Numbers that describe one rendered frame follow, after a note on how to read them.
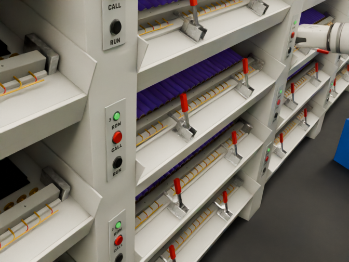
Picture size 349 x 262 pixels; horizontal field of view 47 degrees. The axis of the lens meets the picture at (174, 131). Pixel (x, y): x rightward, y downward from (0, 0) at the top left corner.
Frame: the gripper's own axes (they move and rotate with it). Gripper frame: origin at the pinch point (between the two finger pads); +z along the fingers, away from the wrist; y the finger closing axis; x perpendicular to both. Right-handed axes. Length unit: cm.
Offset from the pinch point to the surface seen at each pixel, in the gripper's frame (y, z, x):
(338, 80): -100, 4, 45
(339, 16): -54, -4, 4
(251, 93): 31.3, -5.0, 7.5
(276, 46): 16.1, -5.4, -0.6
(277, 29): 16.1, -5.5, -5.1
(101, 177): 85, -6, 2
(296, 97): -19.6, 0.0, 27.0
